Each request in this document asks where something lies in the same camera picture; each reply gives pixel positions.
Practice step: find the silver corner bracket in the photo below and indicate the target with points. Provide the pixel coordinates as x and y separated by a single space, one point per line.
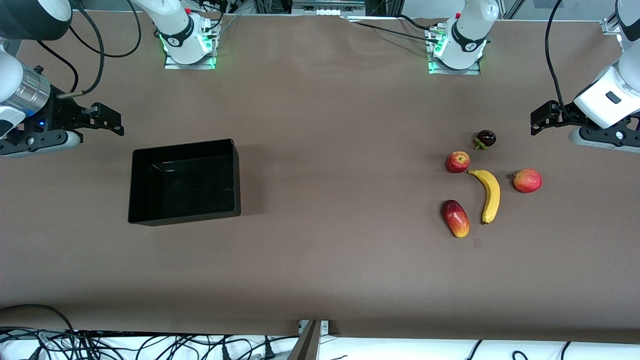
610 25

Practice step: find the black plastic box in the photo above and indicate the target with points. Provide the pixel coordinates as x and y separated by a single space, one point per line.
185 185

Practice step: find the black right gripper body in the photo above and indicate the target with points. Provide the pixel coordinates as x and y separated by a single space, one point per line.
64 114

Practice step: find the dark purple mangosteen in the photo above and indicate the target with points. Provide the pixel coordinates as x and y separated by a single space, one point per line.
486 138

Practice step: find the red yellow mango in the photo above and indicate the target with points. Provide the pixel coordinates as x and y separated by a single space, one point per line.
455 217

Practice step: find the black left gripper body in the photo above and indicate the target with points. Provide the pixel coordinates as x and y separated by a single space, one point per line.
564 116

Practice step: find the yellow banana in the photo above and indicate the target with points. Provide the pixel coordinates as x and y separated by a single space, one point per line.
492 195

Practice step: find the dark grey metal beam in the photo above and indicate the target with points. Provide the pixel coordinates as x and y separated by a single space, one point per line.
306 345

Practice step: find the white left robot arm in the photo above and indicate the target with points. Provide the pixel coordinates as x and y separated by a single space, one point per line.
467 30

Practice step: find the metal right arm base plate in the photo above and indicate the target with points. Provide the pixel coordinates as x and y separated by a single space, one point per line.
171 64

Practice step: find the small red yellow apple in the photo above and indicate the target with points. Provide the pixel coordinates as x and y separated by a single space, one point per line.
457 162

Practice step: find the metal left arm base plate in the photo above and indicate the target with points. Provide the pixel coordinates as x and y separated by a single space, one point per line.
435 70

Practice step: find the red apple right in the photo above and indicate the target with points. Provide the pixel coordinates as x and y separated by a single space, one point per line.
527 181

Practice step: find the grey metal frame piece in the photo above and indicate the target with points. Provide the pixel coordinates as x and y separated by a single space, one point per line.
327 6

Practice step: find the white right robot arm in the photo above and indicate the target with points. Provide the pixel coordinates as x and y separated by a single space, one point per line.
175 25

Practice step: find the silver metal table bracket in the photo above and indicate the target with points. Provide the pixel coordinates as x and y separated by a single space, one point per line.
325 327

